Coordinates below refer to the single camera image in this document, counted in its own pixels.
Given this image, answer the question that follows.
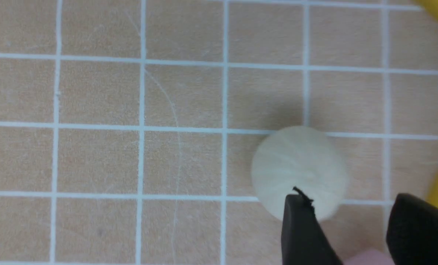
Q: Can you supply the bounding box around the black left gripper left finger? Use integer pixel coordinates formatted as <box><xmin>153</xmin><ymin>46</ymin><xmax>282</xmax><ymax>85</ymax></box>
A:
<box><xmin>281</xmin><ymin>186</ymin><xmax>343</xmax><ymax>265</ymax></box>

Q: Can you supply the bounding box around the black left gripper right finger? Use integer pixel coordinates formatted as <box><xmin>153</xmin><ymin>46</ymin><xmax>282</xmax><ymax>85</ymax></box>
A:
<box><xmin>386</xmin><ymin>193</ymin><xmax>438</xmax><ymax>265</ymax></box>

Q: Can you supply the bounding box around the white bun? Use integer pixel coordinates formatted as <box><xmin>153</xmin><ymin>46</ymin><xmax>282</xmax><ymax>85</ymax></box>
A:
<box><xmin>250</xmin><ymin>126</ymin><xmax>350</xmax><ymax>221</ymax></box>

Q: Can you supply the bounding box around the pink foam cube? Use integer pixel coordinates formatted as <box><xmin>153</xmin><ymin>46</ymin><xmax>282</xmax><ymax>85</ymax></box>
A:
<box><xmin>343</xmin><ymin>249</ymin><xmax>394</xmax><ymax>265</ymax></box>

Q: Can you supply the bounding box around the checkered beige tablecloth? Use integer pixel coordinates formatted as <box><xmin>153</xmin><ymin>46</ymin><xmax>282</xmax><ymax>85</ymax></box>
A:
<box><xmin>0</xmin><ymin>0</ymin><xmax>438</xmax><ymax>265</ymax></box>

